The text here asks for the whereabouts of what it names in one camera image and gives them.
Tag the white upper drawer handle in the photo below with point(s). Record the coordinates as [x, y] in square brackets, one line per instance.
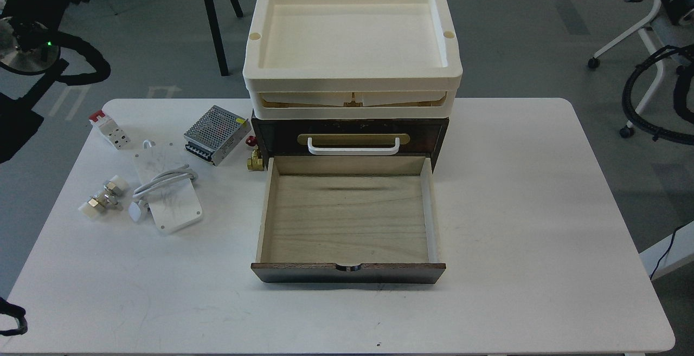
[353, 151]

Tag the metal fitting with white caps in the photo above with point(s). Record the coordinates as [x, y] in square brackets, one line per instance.
[109, 196]

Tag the white red circuit breaker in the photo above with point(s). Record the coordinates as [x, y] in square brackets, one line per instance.
[109, 129]

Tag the metal mesh power supply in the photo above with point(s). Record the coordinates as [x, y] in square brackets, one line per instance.
[215, 135]

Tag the brass valve with red handle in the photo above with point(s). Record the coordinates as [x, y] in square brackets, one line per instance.
[255, 162]

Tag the white charger with cable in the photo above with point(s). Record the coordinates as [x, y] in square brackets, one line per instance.
[166, 188]

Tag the open wooden drawer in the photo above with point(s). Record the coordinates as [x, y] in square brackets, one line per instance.
[336, 219]

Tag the cream plastic stacked tray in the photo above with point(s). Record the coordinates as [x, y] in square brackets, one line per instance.
[352, 59]

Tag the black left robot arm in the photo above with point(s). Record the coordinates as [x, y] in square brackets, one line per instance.
[33, 45]

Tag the dark wooden cabinet body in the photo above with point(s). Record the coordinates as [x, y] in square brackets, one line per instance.
[419, 137]

